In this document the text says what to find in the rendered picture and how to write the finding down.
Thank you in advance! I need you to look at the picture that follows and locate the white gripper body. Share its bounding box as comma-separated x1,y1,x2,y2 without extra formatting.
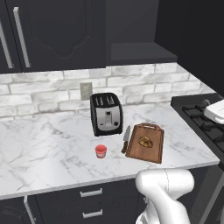
203,99,224,125

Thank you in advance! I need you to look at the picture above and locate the brown bread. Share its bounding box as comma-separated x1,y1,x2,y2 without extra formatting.
137,135,154,150

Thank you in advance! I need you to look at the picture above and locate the brown wooden cutting board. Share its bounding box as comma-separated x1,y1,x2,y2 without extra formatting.
124,122,165,165

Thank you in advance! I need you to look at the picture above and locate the red jam jar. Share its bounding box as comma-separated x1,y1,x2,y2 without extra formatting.
94,143,108,159

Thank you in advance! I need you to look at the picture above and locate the dark cabinet above hood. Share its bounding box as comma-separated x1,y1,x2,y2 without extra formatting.
105,0,161,46

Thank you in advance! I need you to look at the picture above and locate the wide dark cabinet door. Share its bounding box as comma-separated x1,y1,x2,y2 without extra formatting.
4,0,107,74

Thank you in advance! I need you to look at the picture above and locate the dark base cabinet door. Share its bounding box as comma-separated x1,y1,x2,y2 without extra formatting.
0,196,32,224

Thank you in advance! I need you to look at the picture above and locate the black stove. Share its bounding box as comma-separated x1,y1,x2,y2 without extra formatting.
170,93,224,224

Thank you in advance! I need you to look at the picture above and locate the dark range hood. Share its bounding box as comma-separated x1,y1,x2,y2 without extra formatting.
109,41,179,67

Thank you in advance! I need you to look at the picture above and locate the black and silver toaster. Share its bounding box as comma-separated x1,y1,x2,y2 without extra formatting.
89,92,124,137

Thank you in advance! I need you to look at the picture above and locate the dark drawer front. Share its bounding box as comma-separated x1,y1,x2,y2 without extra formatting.
38,200,147,224
34,177,141,210

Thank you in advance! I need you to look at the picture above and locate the knife with brown handle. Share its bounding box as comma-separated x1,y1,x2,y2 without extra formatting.
121,124,132,155

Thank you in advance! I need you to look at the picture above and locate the grey wall outlet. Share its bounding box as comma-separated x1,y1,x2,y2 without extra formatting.
80,81,94,102

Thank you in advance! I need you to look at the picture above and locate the silver drawer handle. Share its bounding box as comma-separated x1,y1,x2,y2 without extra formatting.
79,187,104,199
81,208,104,220

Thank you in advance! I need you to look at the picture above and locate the long silver cabinet handle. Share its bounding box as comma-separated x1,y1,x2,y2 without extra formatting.
12,6,32,69
0,19,14,70

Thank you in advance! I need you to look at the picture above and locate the silver base cabinet handle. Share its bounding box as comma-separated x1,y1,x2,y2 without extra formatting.
23,194,37,224

